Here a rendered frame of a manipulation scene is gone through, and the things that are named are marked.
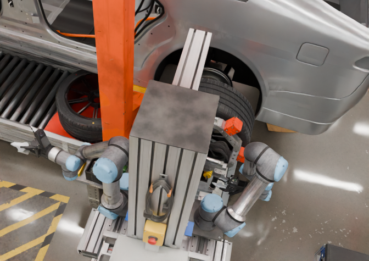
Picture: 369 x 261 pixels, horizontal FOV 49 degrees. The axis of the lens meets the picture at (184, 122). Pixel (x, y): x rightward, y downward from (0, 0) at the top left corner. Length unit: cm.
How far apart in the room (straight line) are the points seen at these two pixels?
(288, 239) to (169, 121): 236
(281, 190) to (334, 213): 47
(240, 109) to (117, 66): 84
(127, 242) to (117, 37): 100
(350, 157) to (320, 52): 179
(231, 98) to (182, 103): 126
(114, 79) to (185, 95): 102
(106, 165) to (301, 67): 140
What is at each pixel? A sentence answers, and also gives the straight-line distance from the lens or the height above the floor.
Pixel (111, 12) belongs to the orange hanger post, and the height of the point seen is 181.
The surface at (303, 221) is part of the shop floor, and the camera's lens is 363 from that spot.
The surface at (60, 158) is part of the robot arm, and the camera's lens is 217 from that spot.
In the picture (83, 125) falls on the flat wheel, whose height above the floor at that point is 50.
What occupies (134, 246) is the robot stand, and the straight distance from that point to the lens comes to 195.
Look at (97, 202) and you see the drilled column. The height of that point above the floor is 10.
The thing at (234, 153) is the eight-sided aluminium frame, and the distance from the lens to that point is 267.
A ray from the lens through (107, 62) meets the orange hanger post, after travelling 227.
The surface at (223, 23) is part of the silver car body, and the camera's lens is 253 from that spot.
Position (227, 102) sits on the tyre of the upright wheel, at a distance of 256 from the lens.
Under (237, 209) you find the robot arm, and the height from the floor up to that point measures 110.
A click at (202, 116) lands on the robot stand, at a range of 133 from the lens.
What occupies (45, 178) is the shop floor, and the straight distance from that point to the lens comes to 358.
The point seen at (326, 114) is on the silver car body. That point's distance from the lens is 295.
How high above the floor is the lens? 306
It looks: 52 degrees down
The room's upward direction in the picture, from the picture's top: 11 degrees clockwise
